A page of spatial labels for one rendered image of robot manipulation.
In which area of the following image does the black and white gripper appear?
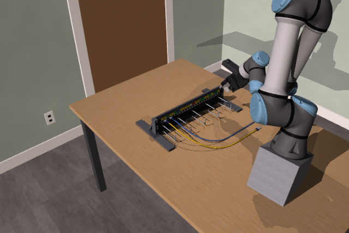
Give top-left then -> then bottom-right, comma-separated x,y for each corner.
220,68 -> 249,93

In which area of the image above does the black network port rack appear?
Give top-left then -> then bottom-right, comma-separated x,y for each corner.
136,85 -> 242,151

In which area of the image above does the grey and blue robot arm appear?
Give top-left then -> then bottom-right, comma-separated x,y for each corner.
222,0 -> 333,160

